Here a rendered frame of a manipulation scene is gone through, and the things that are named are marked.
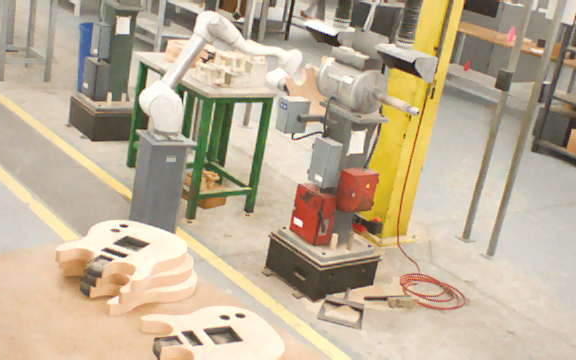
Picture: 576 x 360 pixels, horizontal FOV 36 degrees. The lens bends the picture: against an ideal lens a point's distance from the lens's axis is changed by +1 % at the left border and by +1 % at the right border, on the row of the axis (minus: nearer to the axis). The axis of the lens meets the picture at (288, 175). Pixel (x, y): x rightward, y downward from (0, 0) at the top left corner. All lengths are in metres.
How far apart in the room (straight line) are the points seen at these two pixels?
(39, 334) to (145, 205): 2.73
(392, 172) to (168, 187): 1.66
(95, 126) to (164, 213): 2.06
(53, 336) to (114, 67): 4.89
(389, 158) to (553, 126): 4.09
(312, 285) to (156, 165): 1.18
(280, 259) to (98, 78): 2.70
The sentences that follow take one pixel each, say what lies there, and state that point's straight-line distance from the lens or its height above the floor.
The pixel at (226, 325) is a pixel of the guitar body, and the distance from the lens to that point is 2.80.
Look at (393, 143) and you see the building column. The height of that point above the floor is 0.72.
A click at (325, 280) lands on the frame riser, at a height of 0.14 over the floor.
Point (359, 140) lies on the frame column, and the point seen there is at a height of 0.96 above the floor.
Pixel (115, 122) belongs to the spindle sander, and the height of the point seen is 0.17.
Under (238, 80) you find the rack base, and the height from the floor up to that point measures 0.98.
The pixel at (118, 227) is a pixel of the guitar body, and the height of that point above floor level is 1.03.
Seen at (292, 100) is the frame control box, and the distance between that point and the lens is 5.05.
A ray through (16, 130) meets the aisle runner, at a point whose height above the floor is 0.00.
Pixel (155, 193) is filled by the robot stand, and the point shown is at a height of 0.38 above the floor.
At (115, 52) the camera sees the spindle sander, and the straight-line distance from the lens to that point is 7.40.
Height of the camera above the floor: 2.29
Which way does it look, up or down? 18 degrees down
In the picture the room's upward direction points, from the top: 11 degrees clockwise
